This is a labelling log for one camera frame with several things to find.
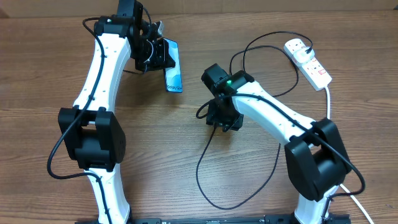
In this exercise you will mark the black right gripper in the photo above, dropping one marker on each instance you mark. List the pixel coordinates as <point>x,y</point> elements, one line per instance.
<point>214,119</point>

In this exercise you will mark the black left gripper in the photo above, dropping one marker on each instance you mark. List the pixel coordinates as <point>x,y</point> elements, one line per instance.
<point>162,60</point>

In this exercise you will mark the blue smartphone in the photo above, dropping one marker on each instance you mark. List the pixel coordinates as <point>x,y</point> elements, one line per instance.
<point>173,75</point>

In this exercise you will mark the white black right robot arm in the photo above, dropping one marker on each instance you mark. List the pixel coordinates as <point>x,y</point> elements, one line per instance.
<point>317,160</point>

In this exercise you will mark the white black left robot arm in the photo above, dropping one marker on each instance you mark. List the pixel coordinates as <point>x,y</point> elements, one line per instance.
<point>90,131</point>

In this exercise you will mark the white charger adapter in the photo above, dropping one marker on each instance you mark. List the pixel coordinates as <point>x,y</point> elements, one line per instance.
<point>303,55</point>

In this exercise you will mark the white power strip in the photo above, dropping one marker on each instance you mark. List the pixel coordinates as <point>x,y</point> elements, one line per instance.
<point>313,71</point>

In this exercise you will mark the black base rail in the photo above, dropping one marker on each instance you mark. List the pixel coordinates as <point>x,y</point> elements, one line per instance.
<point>267,219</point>

